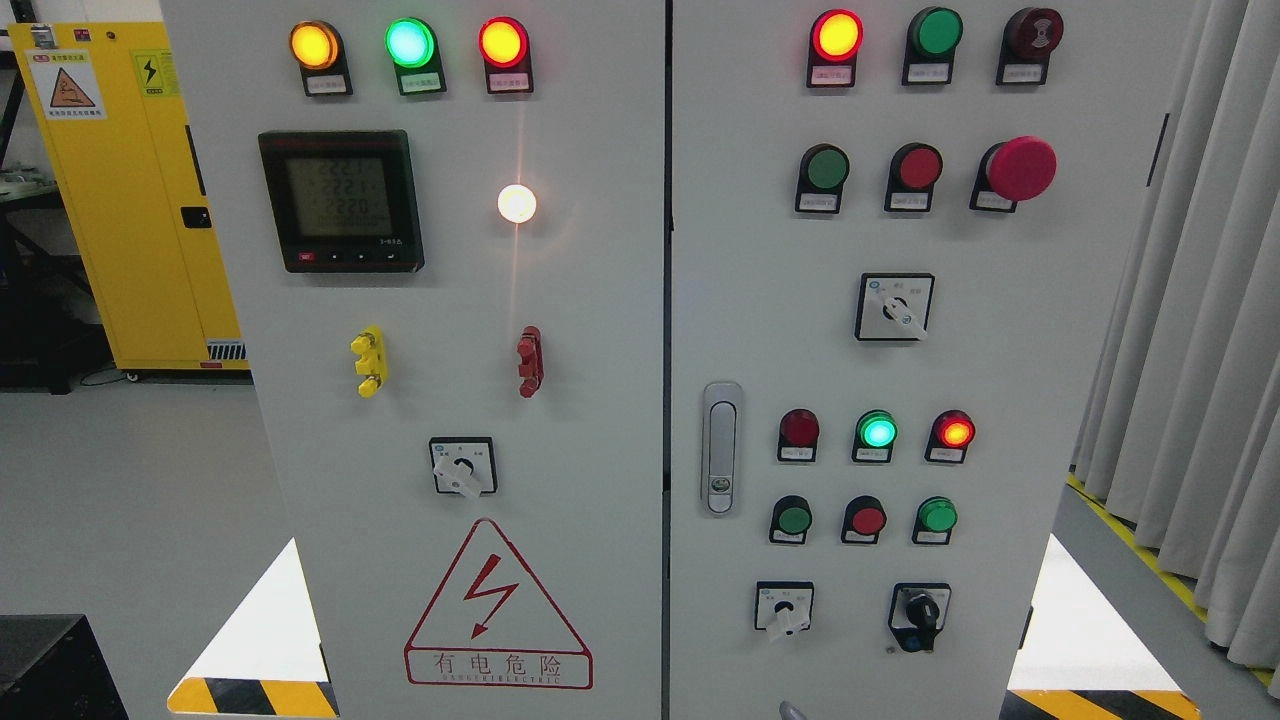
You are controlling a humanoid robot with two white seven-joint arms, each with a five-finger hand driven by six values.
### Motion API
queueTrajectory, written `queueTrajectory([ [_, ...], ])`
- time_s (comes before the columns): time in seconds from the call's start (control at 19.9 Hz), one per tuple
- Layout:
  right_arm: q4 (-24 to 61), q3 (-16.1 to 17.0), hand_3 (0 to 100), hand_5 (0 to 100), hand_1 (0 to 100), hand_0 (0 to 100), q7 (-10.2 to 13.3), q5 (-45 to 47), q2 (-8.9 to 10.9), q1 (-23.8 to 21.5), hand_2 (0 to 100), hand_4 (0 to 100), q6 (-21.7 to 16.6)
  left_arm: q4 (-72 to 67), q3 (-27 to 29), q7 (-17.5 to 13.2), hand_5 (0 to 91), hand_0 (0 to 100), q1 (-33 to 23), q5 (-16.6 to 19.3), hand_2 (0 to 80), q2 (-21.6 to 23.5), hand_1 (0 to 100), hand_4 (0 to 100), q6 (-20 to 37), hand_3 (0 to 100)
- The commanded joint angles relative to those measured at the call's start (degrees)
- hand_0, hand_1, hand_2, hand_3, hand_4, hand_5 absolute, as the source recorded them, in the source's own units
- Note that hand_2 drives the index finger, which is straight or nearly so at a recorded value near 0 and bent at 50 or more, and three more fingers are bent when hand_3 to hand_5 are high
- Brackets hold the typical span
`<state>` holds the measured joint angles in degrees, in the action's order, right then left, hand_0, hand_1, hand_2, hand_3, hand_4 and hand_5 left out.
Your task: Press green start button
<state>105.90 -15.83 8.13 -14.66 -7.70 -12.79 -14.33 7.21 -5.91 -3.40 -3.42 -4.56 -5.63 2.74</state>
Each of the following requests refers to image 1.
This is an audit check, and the red lit lamp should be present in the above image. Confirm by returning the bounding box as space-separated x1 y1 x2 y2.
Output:
806 8 864 88
924 409 977 464

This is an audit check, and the grey right cabinet door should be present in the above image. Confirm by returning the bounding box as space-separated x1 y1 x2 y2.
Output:
669 1 1197 719

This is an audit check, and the dark red buzzer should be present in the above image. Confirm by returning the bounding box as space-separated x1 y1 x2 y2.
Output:
995 6 1065 86

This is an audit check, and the red lit lamp lower right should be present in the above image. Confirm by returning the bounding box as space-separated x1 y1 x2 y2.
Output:
924 409 977 464

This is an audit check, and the green lit lamp lower right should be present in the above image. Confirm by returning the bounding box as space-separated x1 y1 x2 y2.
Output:
851 409 899 464

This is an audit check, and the grey left cabinet door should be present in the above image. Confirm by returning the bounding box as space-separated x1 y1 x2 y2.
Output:
161 1 666 719

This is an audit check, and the black key selector switch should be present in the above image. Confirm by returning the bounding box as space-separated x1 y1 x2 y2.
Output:
887 582 952 653

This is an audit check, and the upper right rotary selector switch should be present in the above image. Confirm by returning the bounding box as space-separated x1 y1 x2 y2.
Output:
854 273 934 342

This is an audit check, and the green indicator lamp top left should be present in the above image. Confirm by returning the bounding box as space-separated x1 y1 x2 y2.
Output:
384 17 447 96

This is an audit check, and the lower right green push button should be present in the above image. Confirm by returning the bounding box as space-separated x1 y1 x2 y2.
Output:
911 496 957 546

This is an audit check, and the red indicator lamp top left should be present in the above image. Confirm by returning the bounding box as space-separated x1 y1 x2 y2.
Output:
477 15 534 94

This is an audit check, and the red lit lamp top right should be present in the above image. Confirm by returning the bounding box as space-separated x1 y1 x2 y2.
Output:
806 8 864 88

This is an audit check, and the red terminal connector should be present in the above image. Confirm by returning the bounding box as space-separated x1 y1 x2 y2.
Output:
516 325 544 398

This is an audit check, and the red emergency stop mushroom button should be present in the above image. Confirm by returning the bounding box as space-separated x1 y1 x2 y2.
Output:
969 135 1057 214

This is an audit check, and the dark red unlit lamp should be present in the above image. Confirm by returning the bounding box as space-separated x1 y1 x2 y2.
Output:
776 407 820 462

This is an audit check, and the lower left green push button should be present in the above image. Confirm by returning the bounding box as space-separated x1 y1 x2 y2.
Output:
769 495 814 544

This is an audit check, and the lower white rotary selector switch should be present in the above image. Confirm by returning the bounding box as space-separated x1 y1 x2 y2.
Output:
754 582 815 642

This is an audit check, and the yellow safety storage cabinet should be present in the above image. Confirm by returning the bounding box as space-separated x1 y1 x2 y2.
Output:
8 22 250 372

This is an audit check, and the green unlit lamp top right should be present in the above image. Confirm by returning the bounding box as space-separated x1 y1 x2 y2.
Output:
901 6 964 87

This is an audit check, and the left white rotary selector switch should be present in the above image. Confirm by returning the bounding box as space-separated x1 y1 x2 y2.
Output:
428 436 498 498

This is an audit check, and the black digital power meter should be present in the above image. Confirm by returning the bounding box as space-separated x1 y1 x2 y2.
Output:
259 129 425 273

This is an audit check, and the silver door latch handle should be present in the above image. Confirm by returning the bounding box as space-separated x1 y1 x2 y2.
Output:
700 380 742 516

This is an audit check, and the red stop push button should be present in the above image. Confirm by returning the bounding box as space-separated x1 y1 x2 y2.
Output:
883 142 945 213

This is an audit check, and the grey cabinet door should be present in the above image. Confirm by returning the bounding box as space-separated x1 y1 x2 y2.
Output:
161 1 666 719
669 1 1197 719

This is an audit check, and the white rotary selector switch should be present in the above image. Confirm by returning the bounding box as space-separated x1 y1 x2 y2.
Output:
428 436 498 498
754 582 815 642

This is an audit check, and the yellow terminal connector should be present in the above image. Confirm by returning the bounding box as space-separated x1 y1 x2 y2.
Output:
349 325 388 398

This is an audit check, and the red electric hazard warning sticker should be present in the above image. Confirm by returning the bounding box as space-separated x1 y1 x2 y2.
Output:
403 518 594 691

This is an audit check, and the white indicator lamp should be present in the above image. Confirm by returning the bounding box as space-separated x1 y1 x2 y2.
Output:
495 183 538 225

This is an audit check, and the grey gripper tip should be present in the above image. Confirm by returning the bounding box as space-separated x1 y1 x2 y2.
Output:
778 701 806 720

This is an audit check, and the black box bottom left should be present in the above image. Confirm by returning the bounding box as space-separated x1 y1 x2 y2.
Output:
1 614 129 719

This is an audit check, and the green start push button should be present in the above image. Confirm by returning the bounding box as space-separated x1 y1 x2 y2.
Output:
794 143 850 215

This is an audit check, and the amber indicator lamp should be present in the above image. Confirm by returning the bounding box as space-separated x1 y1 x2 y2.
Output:
289 20 353 97

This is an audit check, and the grey curtain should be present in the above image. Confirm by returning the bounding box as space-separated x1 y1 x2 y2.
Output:
1073 1 1279 673

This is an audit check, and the lower red push button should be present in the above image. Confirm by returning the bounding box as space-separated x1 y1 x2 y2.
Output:
840 495 887 544

